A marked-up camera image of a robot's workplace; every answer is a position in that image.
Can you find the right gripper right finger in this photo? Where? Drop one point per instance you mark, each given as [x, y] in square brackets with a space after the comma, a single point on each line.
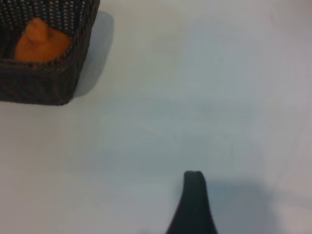
[202, 209]

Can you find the orange with knobbed top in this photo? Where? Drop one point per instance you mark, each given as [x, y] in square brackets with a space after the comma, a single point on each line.
[36, 46]

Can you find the dark brown wicker basket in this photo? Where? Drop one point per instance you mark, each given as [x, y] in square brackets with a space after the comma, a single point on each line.
[36, 83]

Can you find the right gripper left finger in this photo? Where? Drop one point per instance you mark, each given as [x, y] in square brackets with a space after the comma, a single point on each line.
[185, 209]

